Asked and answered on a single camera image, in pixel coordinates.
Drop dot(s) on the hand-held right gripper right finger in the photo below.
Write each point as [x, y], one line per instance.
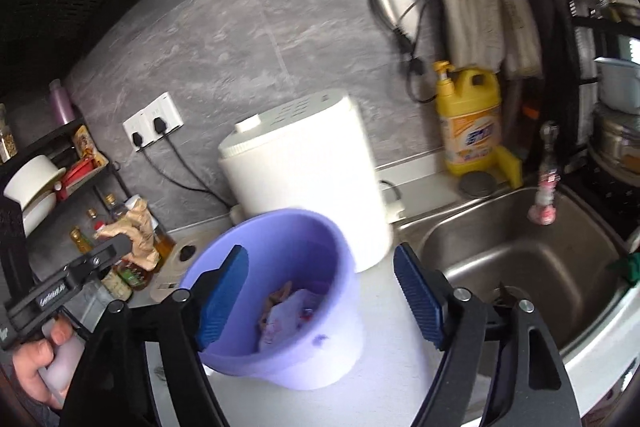
[420, 302]

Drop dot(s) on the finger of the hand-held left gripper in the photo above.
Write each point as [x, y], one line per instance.
[115, 247]

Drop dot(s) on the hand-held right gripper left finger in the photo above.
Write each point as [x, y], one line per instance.
[222, 302]

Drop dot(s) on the small brown paper piece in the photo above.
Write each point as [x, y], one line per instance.
[279, 294]

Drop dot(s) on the white paper wrapper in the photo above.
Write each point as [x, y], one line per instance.
[290, 322]

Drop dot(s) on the purple plastic bucket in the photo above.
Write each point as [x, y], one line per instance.
[320, 357]

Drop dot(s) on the person's left hand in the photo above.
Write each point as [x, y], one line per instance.
[32, 367]

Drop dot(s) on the red cap sauce bottle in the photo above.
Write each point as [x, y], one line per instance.
[99, 224]

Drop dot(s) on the green label yellow cap bottle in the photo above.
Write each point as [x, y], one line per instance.
[130, 279]

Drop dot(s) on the clear yellow cap oil bottle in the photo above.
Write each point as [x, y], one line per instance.
[115, 207]

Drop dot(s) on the white top oil sprayer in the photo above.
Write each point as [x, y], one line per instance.
[162, 242]

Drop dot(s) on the cream induction cooker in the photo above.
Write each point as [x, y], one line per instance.
[175, 267]

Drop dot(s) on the stainless steel sink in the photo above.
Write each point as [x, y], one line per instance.
[510, 267]

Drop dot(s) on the large cream bowl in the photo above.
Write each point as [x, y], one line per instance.
[35, 182]

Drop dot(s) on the orange snack packet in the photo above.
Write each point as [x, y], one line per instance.
[87, 147]

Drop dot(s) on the black kitchen rack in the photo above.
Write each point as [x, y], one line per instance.
[60, 142]

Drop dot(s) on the grey round sink plug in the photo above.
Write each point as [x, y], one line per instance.
[477, 184]

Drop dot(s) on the pink bottle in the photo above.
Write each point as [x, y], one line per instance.
[62, 104]

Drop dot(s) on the glass spice jar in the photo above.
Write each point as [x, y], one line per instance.
[7, 139]

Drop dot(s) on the cream air fryer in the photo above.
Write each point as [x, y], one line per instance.
[310, 167]

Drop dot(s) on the yellow sponge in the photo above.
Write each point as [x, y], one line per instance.
[510, 167]

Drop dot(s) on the faucet with pink filter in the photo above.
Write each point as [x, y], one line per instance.
[547, 187]

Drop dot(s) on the yellow detergent bottle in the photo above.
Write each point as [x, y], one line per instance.
[472, 132]

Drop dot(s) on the green cloth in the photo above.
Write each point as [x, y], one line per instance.
[627, 269]

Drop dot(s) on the stainless steel pot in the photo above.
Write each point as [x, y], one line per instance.
[617, 142]

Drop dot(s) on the white plastic container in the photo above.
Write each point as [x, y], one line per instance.
[617, 87]

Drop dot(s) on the black dish rack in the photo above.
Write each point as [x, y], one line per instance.
[580, 32]

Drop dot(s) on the white wall outlet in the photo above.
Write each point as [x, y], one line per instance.
[167, 109]
[136, 129]

